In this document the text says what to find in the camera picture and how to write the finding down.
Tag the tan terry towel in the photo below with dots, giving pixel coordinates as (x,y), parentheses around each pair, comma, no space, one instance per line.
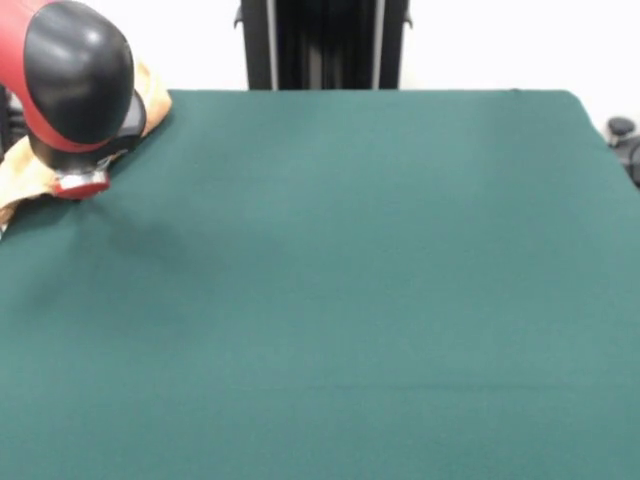
(20,170)

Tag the dark green table cloth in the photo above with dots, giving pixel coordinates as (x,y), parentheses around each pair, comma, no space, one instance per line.
(350,300)

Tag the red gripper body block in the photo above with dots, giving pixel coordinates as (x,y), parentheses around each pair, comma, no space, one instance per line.
(82,186)

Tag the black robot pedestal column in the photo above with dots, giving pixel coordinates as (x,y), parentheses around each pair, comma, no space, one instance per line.
(325,40)

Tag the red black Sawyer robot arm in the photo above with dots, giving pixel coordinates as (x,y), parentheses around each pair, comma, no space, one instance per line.
(75,75)

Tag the grey office chair base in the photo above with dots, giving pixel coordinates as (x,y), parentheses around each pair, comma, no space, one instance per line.
(622,127)

